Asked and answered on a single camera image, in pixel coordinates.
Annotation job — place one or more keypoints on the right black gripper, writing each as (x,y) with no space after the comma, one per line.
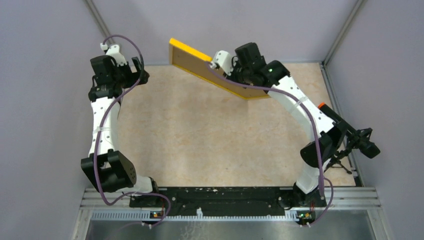
(234,67)

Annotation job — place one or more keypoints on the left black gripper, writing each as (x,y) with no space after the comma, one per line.
(141,73)

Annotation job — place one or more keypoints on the yellow picture frame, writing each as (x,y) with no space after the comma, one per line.
(259,93)

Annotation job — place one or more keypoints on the brown frame backing board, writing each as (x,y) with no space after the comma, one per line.
(196,65)

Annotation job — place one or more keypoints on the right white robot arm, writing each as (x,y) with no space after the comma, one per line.
(325,134)

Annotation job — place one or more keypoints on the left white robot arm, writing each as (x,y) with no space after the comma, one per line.
(106,167)

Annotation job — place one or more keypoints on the black mini tripod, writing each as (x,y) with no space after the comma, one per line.
(335,161)

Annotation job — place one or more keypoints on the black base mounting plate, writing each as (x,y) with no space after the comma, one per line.
(239,201)

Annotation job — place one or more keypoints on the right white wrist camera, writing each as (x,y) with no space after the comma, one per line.
(223,60)

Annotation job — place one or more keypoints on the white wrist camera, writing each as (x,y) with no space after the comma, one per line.
(114,51)
(223,60)

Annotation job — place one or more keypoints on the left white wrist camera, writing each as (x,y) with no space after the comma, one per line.
(114,51)

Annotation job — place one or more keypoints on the white cable duct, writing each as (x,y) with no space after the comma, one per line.
(146,216)

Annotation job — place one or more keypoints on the aluminium front rail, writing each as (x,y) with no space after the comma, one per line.
(344,198)

